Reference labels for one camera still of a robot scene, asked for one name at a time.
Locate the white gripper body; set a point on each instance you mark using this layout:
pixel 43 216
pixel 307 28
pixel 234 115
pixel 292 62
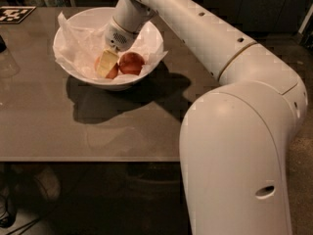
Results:
pixel 117 38

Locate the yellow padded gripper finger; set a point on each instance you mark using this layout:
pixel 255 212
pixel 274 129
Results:
pixel 109 57

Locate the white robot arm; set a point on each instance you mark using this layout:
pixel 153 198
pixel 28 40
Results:
pixel 233 139

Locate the dark object at left edge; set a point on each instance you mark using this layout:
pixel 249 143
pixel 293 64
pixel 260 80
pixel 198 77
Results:
pixel 3 46

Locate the white ceramic bowl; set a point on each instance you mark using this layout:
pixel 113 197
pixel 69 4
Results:
pixel 65 26

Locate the white crumpled paper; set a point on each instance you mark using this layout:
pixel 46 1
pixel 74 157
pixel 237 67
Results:
pixel 78 46

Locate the red apple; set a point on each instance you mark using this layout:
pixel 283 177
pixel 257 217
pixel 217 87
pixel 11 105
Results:
pixel 131 63
pixel 104 71

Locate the black white fiducial marker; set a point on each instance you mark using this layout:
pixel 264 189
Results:
pixel 14 14

